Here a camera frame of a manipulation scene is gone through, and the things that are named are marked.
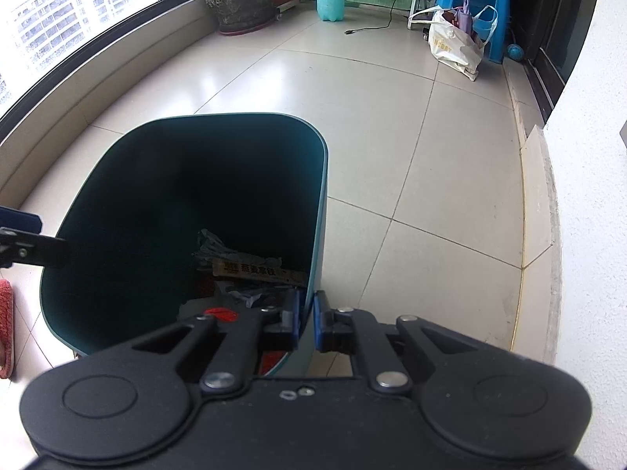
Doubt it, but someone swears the window with black frame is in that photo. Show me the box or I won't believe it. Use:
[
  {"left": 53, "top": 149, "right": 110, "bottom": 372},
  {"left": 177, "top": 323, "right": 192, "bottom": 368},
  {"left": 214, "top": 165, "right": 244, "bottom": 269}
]
[{"left": 1, "top": 0, "right": 188, "bottom": 136}]

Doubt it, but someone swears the red fluffy slipper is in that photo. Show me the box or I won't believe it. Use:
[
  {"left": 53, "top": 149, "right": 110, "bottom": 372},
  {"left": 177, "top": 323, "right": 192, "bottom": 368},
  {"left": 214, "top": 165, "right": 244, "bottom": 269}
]
[{"left": 0, "top": 279, "right": 15, "bottom": 380}]

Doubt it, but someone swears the small blue ball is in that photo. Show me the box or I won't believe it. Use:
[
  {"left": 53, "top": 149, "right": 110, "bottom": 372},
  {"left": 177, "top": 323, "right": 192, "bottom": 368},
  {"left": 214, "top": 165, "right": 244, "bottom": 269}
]
[{"left": 507, "top": 43, "right": 525, "bottom": 63}]

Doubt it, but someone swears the dark teal trash bin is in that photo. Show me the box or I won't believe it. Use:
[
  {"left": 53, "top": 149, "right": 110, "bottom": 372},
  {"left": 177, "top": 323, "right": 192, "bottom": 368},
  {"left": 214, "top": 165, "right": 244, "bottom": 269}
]
[{"left": 40, "top": 112, "right": 328, "bottom": 355}]

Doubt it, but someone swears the gold printed wrapper in bin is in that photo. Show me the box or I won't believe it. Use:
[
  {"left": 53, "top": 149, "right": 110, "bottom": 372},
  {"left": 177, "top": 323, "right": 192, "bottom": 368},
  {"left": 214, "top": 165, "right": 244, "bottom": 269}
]
[{"left": 212, "top": 258, "right": 308, "bottom": 287}]

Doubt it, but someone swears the red foil wrapper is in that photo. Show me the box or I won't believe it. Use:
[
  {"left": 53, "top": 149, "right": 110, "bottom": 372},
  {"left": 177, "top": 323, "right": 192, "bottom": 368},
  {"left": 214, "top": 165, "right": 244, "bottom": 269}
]
[{"left": 203, "top": 307, "right": 239, "bottom": 323}]

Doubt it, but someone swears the cream plastic shopping bag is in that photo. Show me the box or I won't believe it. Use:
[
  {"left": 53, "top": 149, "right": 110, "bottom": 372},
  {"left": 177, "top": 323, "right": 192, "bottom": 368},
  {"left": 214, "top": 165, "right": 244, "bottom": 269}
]
[{"left": 409, "top": 5, "right": 500, "bottom": 82}]

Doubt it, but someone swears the black power cable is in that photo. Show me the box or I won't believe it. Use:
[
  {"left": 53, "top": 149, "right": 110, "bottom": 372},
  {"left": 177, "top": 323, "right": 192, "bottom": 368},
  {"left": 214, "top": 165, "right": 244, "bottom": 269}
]
[{"left": 344, "top": 0, "right": 405, "bottom": 36}]

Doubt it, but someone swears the grey ceramic plant pot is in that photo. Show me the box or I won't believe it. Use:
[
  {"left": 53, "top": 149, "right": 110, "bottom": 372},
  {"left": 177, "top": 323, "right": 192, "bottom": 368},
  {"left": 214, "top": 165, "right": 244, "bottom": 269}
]
[{"left": 204, "top": 0, "right": 277, "bottom": 36}]

